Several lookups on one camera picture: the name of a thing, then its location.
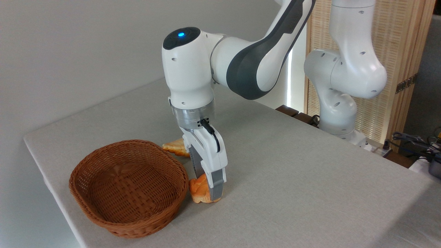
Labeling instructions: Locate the grey metal box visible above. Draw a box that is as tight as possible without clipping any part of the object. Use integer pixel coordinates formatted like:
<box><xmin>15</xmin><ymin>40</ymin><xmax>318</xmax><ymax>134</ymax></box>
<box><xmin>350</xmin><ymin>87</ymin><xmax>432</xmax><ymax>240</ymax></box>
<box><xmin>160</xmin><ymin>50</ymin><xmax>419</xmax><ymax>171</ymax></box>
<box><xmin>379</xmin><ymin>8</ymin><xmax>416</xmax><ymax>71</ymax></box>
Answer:
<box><xmin>428</xmin><ymin>153</ymin><xmax>441</xmax><ymax>179</ymax></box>

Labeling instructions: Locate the black cable bundle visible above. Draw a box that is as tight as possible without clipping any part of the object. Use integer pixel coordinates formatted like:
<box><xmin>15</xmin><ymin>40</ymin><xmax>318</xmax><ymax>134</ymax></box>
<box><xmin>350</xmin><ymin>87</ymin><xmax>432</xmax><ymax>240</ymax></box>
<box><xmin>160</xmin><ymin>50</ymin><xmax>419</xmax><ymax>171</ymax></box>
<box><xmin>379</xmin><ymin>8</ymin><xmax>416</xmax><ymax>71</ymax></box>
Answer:
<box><xmin>392</xmin><ymin>128</ymin><xmax>441</xmax><ymax>163</ymax></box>

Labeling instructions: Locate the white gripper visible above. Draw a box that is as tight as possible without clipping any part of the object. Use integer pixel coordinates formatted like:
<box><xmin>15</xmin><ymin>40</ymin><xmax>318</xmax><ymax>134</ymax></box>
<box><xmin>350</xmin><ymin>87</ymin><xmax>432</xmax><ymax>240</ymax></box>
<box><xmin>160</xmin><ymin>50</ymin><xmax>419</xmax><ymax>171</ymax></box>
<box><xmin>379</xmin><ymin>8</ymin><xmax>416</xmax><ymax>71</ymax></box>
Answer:
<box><xmin>182</xmin><ymin>124</ymin><xmax>228</xmax><ymax>202</ymax></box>

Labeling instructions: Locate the flat pale leaf-shaped bread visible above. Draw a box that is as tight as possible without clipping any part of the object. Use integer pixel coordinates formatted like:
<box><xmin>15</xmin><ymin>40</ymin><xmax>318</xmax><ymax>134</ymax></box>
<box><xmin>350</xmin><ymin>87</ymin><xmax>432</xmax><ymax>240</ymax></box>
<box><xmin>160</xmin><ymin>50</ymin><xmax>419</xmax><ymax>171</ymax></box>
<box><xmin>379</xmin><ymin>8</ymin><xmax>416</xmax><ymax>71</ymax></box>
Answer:
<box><xmin>162</xmin><ymin>138</ymin><xmax>191</xmax><ymax>158</ymax></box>

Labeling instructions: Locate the grey tablecloth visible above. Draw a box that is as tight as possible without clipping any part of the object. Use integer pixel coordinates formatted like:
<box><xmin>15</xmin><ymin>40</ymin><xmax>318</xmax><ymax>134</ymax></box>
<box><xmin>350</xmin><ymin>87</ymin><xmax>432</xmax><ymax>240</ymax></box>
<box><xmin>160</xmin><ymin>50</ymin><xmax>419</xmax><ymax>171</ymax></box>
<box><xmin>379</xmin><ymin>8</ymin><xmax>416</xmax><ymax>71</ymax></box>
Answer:
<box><xmin>23</xmin><ymin>77</ymin><xmax>441</xmax><ymax>248</ymax></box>

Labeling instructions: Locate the light wooden slatted screen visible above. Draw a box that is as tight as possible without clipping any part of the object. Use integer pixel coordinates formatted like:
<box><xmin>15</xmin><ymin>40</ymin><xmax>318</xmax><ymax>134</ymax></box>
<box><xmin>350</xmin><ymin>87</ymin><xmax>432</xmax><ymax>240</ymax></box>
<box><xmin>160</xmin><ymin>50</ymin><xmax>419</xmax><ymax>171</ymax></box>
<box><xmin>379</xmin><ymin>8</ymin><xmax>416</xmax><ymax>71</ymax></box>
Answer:
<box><xmin>304</xmin><ymin>0</ymin><xmax>436</xmax><ymax>152</ymax></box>

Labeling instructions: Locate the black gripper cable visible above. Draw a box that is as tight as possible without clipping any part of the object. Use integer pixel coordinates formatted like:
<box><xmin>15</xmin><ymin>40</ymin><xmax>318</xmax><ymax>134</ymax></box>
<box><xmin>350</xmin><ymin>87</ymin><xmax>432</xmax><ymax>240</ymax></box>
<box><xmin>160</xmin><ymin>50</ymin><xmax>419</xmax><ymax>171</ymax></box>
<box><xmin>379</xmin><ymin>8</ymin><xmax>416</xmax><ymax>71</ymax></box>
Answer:
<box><xmin>199</xmin><ymin>119</ymin><xmax>221</xmax><ymax>153</ymax></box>

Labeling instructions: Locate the round orange knotted bread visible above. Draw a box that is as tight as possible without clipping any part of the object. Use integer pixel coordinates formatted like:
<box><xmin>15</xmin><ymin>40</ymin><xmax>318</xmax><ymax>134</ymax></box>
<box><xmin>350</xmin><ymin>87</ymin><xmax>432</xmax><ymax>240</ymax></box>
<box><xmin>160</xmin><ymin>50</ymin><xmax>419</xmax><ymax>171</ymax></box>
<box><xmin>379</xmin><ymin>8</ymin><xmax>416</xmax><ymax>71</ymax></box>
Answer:
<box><xmin>188</xmin><ymin>173</ymin><xmax>221</xmax><ymax>204</ymax></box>

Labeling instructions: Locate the brown wicker basket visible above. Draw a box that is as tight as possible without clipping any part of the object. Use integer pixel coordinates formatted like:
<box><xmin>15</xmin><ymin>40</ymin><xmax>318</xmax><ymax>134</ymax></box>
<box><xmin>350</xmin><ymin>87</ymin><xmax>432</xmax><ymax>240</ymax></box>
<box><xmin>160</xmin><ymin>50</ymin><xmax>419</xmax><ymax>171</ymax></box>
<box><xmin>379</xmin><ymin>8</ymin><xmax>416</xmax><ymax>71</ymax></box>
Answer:
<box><xmin>69</xmin><ymin>139</ymin><xmax>189</xmax><ymax>239</ymax></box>

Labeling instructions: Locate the dark brown wooden block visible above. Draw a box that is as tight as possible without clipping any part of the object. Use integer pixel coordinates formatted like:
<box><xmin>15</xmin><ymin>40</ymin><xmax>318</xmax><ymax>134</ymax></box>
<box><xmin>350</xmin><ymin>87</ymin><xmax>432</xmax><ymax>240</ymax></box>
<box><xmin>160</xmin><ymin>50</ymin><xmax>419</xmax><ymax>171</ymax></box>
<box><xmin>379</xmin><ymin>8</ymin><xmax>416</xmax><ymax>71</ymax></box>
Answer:
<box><xmin>276</xmin><ymin>105</ymin><xmax>299</xmax><ymax>117</ymax></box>
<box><xmin>293</xmin><ymin>112</ymin><xmax>319</xmax><ymax>126</ymax></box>

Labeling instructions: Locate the black screen hinge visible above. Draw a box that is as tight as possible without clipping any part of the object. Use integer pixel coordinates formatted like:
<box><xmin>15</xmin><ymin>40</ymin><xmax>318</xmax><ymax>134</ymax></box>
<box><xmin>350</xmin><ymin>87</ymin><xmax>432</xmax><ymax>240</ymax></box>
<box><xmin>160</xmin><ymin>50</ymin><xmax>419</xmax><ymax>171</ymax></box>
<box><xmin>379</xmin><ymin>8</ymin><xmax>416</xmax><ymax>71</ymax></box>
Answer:
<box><xmin>396</xmin><ymin>73</ymin><xmax>418</xmax><ymax>94</ymax></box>

